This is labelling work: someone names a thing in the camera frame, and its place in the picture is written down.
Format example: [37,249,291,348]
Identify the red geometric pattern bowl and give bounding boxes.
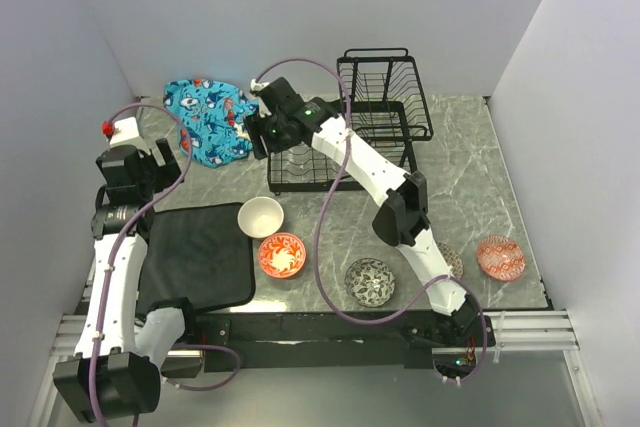
[477,235,526,282]

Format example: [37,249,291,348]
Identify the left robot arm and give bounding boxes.
[53,138,200,426]

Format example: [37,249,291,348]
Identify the white beige bowl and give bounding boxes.
[237,197,284,239]

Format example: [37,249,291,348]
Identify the brown mosaic pattern bowl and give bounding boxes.
[437,242,464,279]

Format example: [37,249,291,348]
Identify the black leaf pattern bowl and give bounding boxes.
[344,258,396,308]

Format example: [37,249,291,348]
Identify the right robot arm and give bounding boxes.
[245,78,484,346]

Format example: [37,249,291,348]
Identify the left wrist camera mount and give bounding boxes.
[102,117,151,154]

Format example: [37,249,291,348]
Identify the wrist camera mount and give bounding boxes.
[102,117,151,154]
[250,79,269,96]

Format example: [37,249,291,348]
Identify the black drying mat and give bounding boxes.
[136,202,256,314]

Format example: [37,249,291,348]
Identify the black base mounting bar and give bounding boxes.
[179,310,496,369]

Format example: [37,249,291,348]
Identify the orange floral bowl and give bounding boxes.
[258,232,306,279]

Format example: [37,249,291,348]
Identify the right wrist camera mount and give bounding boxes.
[250,79,269,96]

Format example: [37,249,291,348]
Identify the aluminium frame rail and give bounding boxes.
[27,96,601,427]

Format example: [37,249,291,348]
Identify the blue shark print cloth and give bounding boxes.
[163,78,259,168]

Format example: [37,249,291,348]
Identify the black wire dish rack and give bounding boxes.
[267,47,433,195]

